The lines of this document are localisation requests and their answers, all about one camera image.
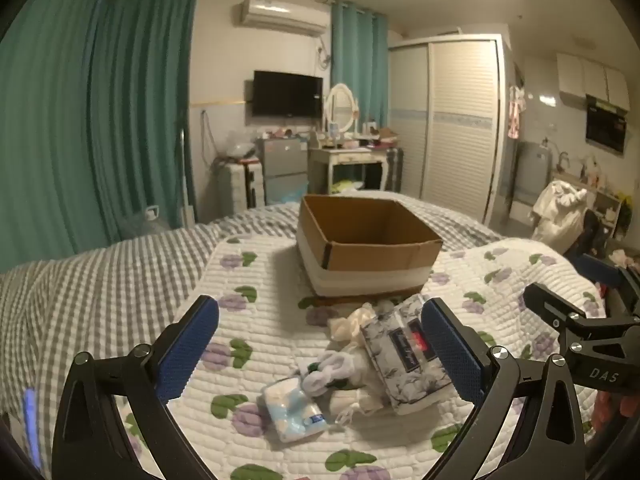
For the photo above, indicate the white garment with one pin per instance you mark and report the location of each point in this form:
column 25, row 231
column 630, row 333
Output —
column 557, row 210

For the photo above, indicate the white oval mirror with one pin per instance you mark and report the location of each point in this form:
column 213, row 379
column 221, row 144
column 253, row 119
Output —
column 341, row 107

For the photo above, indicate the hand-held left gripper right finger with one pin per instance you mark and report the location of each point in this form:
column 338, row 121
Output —
column 452, row 355

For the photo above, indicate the small blue white tissue packet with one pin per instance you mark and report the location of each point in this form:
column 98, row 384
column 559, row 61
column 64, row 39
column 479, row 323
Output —
column 290, row 410

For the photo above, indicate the white socks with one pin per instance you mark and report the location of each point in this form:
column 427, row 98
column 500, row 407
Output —
column 330, row 366

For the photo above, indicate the silver small fridge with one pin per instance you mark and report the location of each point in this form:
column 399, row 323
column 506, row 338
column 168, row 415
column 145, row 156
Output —
column 282, row 170

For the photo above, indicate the grey floral tissue pack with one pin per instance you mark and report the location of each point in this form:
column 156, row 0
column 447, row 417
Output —
column 395, row 360

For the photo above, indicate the white air conditioner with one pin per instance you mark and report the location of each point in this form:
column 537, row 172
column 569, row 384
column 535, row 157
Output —
column 282, row 15

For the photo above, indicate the brown box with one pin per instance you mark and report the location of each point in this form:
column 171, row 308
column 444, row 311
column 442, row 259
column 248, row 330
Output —
column 386, row 136

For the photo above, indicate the black range hood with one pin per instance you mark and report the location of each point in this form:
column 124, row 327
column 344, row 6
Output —
column 606, row 127

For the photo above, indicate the clear plastic bag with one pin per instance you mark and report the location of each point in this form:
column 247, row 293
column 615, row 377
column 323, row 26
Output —
column 240, row 145

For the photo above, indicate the white wall cabinet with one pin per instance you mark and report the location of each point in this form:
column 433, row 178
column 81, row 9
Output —
column 590, row 77

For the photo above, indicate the yellow white bag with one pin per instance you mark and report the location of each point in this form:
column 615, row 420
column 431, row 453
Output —
column 345, row 187

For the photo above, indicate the person's right hand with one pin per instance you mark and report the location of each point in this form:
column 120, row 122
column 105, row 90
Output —
column 612, row 405

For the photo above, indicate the pink hanging cloth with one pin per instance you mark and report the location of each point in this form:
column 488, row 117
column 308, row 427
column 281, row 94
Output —
column 516, row 112

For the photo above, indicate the dark suitcase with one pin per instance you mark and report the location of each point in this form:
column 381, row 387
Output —
column 395, row 170

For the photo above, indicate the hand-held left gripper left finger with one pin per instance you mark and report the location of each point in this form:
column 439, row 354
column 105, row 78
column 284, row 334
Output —
column 187, row 350

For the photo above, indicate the teal curtain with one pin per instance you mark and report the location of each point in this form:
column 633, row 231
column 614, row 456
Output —
column 145, row 110
column 357, row 60
column 45, row 125

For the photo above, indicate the cardboard box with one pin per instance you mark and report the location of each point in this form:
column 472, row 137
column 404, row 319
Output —
column 372, row 257

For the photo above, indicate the white dressing table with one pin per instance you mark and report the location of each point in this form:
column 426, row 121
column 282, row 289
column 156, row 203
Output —
column 345, row 157

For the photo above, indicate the white ribbed suitcase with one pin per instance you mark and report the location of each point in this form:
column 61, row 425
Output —
column 242, row 185

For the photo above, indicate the clear plastic water jug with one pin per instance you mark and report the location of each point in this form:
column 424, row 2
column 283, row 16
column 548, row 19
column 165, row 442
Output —
column 150, row 222

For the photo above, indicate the white louvred wardrobe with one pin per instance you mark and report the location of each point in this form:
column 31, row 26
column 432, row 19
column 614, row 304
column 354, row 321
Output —
column 460, row 125

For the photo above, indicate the floral white quilt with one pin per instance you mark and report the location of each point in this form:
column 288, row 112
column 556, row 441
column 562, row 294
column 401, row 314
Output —
column 280, row 280

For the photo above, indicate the white mop pole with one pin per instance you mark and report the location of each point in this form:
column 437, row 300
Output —
column 186, row 180

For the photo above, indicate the black wall television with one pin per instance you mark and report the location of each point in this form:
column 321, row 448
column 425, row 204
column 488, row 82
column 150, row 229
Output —
column 287, row 92

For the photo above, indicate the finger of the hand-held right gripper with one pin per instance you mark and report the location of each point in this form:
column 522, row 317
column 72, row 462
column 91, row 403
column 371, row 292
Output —
column 600, row 270
column 550, row 305

